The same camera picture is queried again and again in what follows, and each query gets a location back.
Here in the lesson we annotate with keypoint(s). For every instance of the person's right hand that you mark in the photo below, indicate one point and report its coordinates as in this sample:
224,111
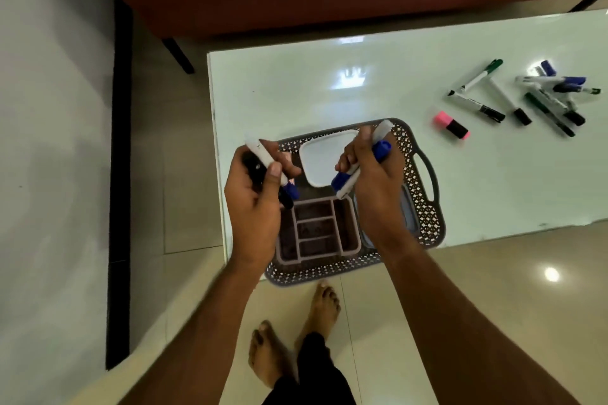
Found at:
385,210

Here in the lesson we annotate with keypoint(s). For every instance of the person's left hand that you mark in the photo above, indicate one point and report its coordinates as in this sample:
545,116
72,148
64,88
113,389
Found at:
252,224

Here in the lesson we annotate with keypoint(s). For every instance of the grey-blue square lidded container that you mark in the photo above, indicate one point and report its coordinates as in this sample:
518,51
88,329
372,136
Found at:
411,215

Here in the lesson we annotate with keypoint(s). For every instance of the grey perforated plastic basket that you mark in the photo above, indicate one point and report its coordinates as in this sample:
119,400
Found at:
427,224

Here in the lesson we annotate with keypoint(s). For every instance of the black pen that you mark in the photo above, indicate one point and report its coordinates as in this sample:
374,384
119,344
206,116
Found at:
251,166

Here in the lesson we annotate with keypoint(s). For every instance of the pink plastic pen organizer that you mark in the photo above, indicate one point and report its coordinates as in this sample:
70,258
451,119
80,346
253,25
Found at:
318,257

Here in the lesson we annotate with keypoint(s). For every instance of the white lidded container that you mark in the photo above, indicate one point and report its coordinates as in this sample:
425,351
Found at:
318,162

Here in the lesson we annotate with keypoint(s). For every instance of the pink highlighter marker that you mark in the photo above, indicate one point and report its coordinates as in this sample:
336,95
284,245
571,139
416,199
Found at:
444,120

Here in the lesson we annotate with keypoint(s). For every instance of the person's right forearm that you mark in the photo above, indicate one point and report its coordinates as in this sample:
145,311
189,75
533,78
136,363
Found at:
456,338

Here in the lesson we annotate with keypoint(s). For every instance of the person's left forearm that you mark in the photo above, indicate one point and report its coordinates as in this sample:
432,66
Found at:
199,338

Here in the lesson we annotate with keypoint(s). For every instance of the person's right foot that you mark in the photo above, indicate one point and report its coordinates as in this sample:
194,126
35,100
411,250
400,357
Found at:
323,310

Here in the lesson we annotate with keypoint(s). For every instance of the person's foot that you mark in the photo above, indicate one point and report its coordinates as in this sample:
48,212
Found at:
323,310
268,357

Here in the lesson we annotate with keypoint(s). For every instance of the person's left foot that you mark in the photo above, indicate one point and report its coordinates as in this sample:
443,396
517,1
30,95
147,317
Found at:
268,357

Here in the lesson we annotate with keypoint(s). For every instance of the black baseboard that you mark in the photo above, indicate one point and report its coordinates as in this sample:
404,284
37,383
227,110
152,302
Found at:
119,181

